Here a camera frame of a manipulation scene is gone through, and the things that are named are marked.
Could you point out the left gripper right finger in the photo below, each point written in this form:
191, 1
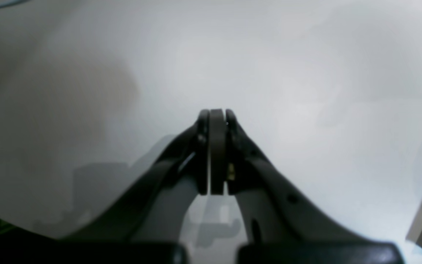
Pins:
279, 219

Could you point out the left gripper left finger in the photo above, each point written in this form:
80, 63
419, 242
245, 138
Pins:
153, 208

